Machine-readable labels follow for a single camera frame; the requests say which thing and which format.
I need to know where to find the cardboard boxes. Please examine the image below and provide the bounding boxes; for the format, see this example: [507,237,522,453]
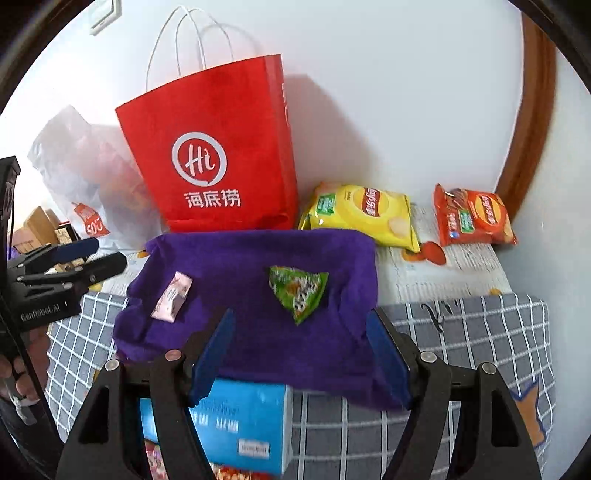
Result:
[11,205,80,252]

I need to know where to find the orange chips bag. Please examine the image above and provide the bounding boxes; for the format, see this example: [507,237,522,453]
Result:
[433,183,518,248]

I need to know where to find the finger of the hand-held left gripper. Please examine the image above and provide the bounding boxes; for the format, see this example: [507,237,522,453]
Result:
[44,237,100,265]
[25,252,128,297]

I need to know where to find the small pink candy packet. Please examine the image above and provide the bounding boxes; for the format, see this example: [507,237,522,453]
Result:
[151,272,194,322]

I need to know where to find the red paper bag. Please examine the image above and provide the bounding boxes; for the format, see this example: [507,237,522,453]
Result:
[115,4,299,234]

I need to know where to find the white wall switch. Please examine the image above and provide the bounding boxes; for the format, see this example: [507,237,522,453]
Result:
[89,0,123,36]

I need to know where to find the person's left hand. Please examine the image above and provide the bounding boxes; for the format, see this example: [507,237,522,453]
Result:
[0,330,49,407]

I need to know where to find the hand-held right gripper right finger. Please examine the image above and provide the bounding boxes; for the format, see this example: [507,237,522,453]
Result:
[367,307,543,480]

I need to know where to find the brown wooden door frame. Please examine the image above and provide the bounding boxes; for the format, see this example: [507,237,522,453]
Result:
[495,14,557,214]

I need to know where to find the grey checked blanket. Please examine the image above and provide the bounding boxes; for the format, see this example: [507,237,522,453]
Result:
[46,291,556,480]

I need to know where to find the green triangular snack packet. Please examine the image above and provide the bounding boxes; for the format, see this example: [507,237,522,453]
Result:
[268,265,330,326]

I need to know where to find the purple cloth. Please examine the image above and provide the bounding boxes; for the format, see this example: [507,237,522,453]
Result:
[113,228,413,411]

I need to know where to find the yellow chips bag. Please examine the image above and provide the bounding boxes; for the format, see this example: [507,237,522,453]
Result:
[298,182,421,254]

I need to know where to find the white plastic bag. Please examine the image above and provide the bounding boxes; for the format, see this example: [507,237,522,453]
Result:
[28,105,163,251]

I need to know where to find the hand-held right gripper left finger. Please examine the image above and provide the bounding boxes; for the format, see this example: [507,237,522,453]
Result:
[55,308,235,480]

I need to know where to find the blue cardboard box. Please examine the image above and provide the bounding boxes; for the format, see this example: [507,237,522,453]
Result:
[139,378,294,477]

